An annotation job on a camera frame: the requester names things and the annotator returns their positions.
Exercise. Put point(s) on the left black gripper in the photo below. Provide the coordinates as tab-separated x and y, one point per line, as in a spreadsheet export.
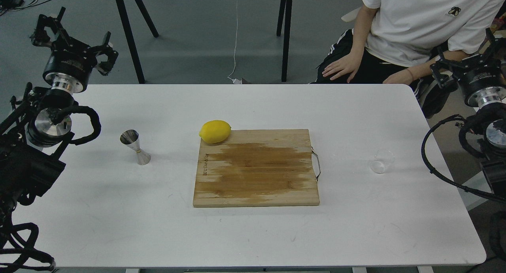
68	69

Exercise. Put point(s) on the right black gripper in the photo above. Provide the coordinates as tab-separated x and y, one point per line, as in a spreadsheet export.
480	81

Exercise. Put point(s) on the steel double jigger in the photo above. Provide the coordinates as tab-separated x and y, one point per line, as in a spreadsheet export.
130	138

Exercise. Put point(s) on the small clear glass cup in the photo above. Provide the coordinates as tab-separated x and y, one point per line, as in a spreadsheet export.
382	161

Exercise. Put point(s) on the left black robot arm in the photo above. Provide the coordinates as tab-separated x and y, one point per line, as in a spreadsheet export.
40	127

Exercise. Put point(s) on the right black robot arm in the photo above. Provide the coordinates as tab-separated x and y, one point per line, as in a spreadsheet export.
482	136

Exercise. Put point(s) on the person's left hand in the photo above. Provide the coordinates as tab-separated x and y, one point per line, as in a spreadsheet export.
402	77

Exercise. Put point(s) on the person's right hand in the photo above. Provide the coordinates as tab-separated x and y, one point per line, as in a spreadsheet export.
345	67

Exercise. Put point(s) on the seated person white shirt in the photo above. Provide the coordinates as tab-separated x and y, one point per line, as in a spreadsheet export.
393	35

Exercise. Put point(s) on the yellow lemon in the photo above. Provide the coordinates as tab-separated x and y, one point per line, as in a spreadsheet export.
215	131

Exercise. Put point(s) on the wooden cutting board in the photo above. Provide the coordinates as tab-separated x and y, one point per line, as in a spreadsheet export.
257	168

